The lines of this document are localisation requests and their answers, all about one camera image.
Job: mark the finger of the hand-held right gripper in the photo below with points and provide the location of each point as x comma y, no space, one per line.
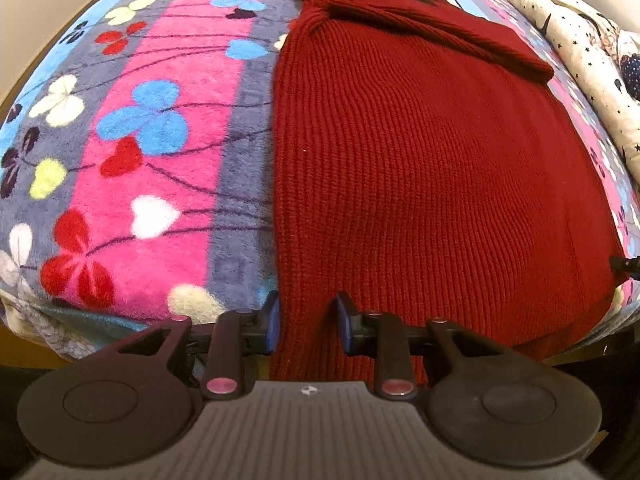
627,265

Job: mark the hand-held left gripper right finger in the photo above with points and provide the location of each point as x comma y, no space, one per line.
344,322

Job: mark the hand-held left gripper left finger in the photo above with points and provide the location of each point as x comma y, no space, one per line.
271,322

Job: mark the red knit sweater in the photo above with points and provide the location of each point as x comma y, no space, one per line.
425,160

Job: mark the floral striped fleece blanket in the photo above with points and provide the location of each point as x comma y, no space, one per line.
150,185

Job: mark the navy dotted cloth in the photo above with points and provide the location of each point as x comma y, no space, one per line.
632,75

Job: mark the grey knit cloth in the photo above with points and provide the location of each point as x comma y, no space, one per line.
55,332

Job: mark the cream star-print quilt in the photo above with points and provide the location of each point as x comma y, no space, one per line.
575,35

